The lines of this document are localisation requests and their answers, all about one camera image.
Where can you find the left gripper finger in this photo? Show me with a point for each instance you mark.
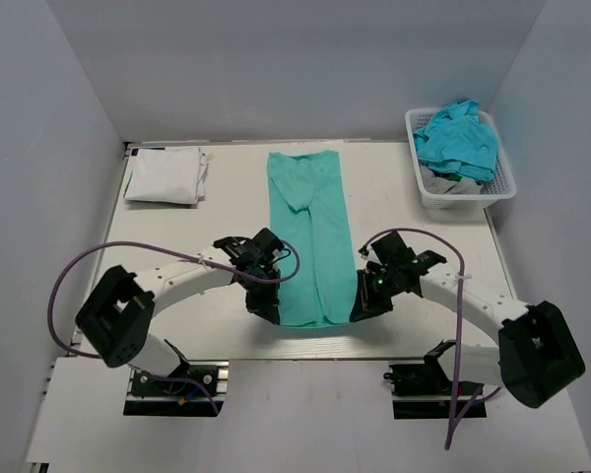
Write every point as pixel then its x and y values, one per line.
pixel 275 308
pixel 258 308

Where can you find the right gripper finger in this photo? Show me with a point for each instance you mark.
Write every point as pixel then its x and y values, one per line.
pixel 361 309
pixel 374 306

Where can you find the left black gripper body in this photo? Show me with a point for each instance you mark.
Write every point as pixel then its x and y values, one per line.
pixel 262 297

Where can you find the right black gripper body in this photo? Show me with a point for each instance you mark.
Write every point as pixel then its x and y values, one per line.
pixel 369 298

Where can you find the green t shirt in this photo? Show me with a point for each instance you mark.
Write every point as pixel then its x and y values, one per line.
pixel 308 210

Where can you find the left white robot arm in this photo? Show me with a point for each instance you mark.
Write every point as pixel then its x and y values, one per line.
pixel 116 316

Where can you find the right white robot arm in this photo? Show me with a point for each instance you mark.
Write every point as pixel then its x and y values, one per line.
pixel 533 354

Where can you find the grey shirt in basket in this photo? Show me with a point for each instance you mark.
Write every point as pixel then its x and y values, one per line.
pixel 435 183

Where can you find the folded white t shirt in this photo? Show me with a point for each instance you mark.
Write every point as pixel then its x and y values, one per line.
pixel 170 175

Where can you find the white plastic basket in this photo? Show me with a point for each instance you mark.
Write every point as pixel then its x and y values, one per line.
pixel 502 187

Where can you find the blue t shirt in basket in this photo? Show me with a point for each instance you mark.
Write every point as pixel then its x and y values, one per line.
pixel 455 141

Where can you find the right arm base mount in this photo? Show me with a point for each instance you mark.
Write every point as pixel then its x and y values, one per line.
pixel 420 388

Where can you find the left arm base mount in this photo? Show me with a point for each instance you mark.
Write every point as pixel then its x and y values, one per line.
pixel 204 397

